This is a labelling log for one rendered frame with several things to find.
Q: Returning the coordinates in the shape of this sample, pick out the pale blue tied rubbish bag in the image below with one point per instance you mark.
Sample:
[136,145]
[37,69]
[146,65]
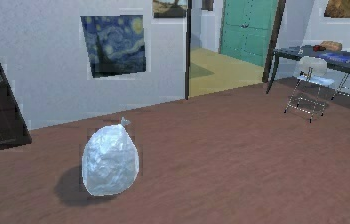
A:
[109,163]

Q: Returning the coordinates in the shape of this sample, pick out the blue starry night painting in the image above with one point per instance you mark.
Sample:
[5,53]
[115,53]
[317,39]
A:
[116,45]

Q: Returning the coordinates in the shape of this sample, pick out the brown landscape painting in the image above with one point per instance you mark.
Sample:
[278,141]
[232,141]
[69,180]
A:
[169,8]

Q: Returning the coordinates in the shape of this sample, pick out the teal room door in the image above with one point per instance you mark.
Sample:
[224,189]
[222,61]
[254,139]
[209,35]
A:
[248,30]

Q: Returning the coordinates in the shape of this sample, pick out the small dark framed picture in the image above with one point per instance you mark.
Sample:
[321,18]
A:
[207,4]

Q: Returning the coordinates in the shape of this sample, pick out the white metal-framed chair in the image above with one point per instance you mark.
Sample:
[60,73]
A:
[311,81]
[349,87]

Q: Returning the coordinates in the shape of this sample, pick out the small red object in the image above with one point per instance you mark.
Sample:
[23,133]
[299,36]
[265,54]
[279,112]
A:
[319,48]

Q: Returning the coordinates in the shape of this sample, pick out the brown bread loaf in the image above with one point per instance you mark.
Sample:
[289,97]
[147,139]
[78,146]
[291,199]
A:
[330,45]

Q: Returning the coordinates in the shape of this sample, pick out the blue book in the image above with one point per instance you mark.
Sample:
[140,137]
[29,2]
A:
[338,57]

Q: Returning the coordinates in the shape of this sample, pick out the dark grey table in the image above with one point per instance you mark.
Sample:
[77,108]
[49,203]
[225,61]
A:
[346,63]

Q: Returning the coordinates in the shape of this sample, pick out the orange brown framed painting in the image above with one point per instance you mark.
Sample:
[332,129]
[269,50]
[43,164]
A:
[346,8]

